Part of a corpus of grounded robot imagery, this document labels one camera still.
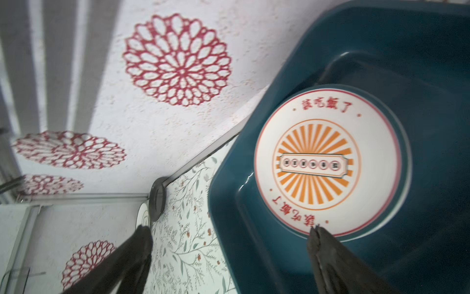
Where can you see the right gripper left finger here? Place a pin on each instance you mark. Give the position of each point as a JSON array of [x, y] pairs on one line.
[[126, 269]]

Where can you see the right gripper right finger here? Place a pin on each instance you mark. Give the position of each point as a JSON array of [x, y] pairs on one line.
[[338, 271]]

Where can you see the white plate brown flower outline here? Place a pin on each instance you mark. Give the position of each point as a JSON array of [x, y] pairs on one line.
[[143, 217]]

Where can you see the orange sunburst plate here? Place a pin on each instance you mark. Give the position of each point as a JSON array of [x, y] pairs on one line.
[[328, 156]]

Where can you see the white plate green red rim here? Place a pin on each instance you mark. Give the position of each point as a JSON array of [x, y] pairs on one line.
[[402, 187]]

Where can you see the teal plastic bin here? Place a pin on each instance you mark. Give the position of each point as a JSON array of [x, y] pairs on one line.
[[416, 53]]

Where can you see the small black plate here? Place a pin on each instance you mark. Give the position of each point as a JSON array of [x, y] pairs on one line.
[[157, 198]]

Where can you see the black wire wall rack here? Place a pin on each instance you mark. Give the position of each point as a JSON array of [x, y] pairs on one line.
[[14, 280]]

